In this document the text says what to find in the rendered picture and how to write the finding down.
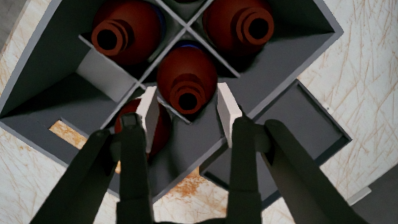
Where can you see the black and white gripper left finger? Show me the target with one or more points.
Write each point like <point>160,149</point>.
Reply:
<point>77,196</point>

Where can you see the dark grey crate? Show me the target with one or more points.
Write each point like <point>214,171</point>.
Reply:
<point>59,77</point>

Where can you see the dark grey rectangular tray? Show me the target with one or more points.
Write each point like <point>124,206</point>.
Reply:
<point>308,121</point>

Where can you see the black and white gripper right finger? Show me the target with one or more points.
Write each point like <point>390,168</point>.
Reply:
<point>309,195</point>

